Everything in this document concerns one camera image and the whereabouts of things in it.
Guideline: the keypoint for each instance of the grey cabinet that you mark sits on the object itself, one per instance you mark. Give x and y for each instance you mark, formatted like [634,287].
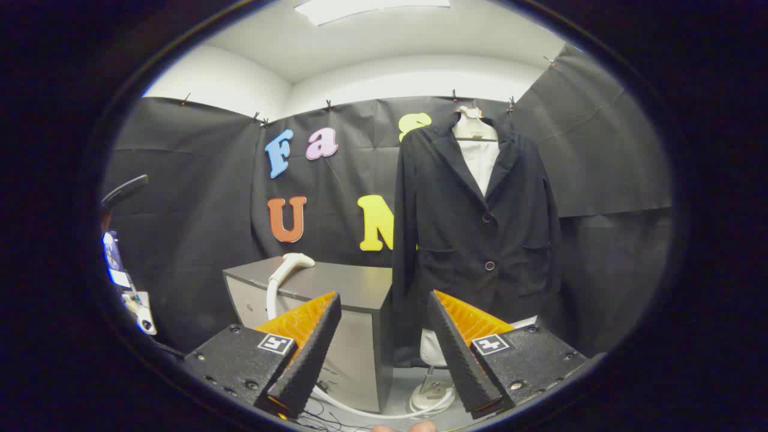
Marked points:
[354,288]

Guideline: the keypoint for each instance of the white device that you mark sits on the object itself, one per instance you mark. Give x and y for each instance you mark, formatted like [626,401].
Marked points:
[141,312]

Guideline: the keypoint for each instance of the long ceiling light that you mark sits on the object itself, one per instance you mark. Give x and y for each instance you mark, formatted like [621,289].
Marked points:
[360,9]

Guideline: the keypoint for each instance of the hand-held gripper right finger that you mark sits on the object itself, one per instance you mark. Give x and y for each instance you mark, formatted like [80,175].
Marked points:
[456,360]

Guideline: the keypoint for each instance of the white garment steamer head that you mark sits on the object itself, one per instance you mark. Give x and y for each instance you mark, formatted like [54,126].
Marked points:
[294,261]

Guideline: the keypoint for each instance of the black backdrop cloth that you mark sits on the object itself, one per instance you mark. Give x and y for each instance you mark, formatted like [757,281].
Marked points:
[198,210]

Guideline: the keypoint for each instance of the black jacket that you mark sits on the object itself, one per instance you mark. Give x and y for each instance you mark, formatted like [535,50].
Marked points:
[456,240]

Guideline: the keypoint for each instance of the white garment steamer base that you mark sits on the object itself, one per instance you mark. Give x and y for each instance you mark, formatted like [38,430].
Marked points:
[429,397]

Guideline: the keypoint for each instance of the row of small black clips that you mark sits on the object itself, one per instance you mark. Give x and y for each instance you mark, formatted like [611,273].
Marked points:
[328,105]

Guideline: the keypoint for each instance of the dark curved bar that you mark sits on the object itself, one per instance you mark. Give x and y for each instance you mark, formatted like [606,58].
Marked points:
[123,191]

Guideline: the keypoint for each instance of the small lit screen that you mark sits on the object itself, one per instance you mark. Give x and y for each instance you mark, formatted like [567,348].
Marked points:
[115,261]

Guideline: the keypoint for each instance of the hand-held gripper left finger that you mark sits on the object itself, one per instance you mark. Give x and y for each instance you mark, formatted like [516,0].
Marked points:
[312,360]

